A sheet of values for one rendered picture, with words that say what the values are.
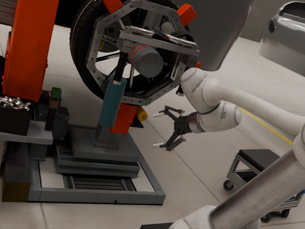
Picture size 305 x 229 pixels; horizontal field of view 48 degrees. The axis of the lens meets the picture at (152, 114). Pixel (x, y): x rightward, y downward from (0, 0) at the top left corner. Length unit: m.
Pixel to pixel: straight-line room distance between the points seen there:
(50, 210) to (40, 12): 0.98
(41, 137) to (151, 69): 0.60
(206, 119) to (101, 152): 0.91
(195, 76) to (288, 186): 0.50
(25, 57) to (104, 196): 0.87
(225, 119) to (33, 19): 0.93
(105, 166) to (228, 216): 1.13
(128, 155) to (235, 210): 1.17
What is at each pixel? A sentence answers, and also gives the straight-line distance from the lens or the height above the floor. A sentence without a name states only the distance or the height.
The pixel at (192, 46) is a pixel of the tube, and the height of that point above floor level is 0.99.
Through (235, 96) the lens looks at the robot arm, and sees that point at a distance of 1.18.
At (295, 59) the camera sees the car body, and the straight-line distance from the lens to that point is 4.16.
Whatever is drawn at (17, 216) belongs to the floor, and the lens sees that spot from 1.87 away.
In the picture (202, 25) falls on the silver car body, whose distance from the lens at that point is 2.48.
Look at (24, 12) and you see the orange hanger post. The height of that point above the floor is 0.93.
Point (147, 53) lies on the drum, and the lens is 1.67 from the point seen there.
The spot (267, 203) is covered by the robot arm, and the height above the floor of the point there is 0.77.
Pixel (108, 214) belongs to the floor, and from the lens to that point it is 1.99.
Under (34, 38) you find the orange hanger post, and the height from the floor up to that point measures 0.83.
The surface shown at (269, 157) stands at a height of 0.34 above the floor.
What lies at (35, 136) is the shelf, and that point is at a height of 0.45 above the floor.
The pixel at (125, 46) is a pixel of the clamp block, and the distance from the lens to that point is 1.54.
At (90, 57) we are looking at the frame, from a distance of 1.75.
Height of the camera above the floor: 1.21
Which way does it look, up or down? 20 degrees down
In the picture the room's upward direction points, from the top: 19 degrees clockwise
